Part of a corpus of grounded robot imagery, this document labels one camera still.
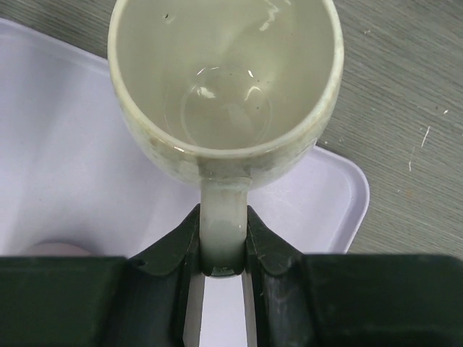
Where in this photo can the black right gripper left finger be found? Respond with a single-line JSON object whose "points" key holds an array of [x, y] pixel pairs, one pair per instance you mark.
{"points": [[167, 307]]}

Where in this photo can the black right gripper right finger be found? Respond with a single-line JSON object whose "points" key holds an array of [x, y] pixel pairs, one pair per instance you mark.
{"points": [[276, 311]]}

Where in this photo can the white speckled mug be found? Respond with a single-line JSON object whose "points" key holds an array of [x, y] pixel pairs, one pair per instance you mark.
{"points": [[225, 95]]}

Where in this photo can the lilac plastic tray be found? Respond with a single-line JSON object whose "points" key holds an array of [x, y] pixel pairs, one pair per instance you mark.
{"points": [[79, 201]]}

